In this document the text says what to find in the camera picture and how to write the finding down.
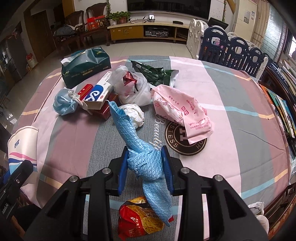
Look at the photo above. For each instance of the colourful books on table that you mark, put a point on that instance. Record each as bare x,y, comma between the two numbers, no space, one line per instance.
280,88

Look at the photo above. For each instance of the dark wooden armchair right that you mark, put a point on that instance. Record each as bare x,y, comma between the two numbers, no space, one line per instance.
95,11

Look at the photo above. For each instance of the white blue toothpaste box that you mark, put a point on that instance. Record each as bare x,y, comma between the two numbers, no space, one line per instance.
96,98

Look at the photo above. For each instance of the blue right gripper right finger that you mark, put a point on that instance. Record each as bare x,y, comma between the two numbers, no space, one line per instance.
166,160

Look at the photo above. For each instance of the plaid pink grey tablecloth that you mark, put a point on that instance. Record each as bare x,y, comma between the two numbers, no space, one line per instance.
248,146

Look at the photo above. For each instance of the dark wooden armchair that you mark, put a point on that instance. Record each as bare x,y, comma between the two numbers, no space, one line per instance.
95,11
70,32

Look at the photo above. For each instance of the dark wooden armchair left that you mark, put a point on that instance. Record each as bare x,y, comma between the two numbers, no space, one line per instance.
70,32

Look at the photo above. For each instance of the large black television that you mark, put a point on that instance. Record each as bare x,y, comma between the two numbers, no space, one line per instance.
199,8

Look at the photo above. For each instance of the white air conditioner cabinet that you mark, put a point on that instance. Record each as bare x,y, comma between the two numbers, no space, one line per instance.
244,18

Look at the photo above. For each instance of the potted green plant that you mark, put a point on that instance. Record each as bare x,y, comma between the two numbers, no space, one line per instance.
120,17

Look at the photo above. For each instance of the green white snack packet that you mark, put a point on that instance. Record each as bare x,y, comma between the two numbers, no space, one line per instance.
156,76

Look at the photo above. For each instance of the dark green tissue box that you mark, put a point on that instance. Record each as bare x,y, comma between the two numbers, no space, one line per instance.
84,64

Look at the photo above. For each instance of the white blue paper cup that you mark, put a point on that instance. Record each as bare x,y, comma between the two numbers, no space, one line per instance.
22,146

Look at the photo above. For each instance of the yellow wooden tv cabinet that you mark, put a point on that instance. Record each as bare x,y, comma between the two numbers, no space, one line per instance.
158,30

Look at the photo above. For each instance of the crumpled white tissue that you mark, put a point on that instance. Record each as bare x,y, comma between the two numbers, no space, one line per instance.
135,113

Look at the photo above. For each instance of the red gift box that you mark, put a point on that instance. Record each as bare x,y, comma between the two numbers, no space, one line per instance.
94,23

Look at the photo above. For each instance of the red snack wrapper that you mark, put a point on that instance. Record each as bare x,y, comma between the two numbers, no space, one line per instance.
137,218

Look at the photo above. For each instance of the white plastic bag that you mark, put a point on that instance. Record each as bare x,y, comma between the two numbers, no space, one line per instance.
131,87

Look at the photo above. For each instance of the light blue face mask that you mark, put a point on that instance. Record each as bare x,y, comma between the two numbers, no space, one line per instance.
66,101

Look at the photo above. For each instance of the blue white baby fence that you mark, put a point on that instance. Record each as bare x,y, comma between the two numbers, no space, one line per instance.
212,44

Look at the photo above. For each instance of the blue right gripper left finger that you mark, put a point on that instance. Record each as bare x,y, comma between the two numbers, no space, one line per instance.
122,173

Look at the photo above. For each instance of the pink plastic bag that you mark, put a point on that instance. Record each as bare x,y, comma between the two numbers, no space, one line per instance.
178,107

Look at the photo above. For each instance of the dark red small box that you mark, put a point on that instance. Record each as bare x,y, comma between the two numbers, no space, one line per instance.
104,112

